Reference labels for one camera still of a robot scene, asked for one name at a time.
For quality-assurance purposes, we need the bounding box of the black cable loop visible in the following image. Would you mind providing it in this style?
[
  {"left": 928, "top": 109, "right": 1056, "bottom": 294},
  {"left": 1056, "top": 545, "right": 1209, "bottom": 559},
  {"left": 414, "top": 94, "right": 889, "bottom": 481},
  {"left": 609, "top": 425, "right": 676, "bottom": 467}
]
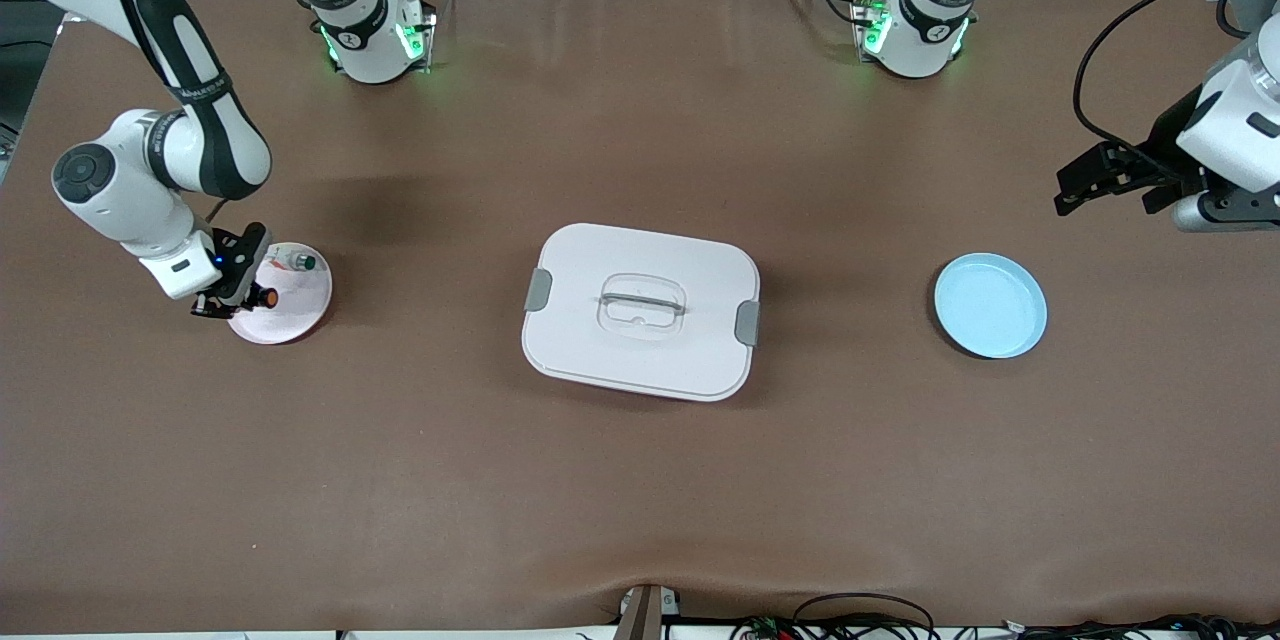
[{"left": 792, "top": 592, "right": 937, "bottom": 640}]

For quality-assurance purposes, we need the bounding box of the clear box lid handle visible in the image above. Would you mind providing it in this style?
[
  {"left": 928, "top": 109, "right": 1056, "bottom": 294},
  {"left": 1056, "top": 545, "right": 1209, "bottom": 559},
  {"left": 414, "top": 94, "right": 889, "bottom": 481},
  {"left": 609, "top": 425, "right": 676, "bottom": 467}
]
[{"left": 597, "top": 274, "right": 688, "bottom": 340}]

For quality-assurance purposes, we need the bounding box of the white lidded storage box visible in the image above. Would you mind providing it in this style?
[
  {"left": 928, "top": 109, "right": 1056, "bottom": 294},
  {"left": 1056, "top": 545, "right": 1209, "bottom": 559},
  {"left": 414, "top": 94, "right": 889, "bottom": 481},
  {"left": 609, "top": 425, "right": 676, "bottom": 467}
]
[{"left": 521, "top": 223, "right": 762, "bottom": 403}]

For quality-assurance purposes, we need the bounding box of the light blue round plate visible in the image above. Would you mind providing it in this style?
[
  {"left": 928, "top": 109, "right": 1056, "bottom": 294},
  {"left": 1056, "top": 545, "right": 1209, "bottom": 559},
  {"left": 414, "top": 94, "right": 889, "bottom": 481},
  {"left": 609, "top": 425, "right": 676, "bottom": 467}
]
[{"left": 934, "top": 253, "right": 1049, "bottom": 360}]

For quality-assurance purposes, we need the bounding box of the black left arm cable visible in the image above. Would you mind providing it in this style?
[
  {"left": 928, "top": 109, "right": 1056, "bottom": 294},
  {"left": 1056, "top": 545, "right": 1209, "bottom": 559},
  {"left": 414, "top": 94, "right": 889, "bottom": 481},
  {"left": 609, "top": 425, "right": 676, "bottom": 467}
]
[{"left": 1072, "top": 0, "right": 1261, "bottom": 163}]

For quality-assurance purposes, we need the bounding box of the brown camera mount bracket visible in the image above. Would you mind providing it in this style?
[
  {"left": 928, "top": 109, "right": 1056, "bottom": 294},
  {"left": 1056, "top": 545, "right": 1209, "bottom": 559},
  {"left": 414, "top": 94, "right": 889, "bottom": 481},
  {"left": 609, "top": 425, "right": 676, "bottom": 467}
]
[{"left": 614, "top": 584, "right": 683, "bottom": 640}]

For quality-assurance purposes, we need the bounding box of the pink round plate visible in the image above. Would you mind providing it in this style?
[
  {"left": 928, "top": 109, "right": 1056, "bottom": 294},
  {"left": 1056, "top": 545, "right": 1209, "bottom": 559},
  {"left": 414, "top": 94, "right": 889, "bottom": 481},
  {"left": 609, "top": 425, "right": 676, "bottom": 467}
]
[{"left": 225, "top": 242, "right": 334, "bottom": 346}]

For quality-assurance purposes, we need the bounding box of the brown table mat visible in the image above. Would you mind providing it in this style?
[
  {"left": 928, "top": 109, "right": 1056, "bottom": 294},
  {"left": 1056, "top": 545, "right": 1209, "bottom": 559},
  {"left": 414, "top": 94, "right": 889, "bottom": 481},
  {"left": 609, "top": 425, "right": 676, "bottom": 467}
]
[{"left": 0, "top": 0, "right": 1280, "bottom": 633}]

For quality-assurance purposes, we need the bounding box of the tangled cable bundle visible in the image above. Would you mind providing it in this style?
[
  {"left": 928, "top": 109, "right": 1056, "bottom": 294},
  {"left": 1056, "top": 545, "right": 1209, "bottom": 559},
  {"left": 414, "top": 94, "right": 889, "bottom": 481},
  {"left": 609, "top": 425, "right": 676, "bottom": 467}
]
[{"left": 730, "top": 612, "right": 1280, "bottom": 640}]

